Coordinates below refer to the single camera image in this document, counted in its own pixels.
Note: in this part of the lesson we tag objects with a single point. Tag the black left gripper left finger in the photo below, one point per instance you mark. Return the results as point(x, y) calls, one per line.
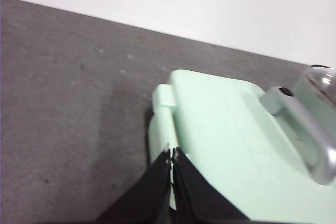
point(141, 197)

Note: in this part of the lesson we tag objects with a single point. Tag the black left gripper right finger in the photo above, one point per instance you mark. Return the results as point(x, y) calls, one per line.
point(199, 200)

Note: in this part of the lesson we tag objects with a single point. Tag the glass pot lid green knob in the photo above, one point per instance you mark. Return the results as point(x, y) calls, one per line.
point(324, 82)

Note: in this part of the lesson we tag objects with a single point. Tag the mint green breakfast machine base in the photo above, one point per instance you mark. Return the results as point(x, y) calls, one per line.
point(160, 129)

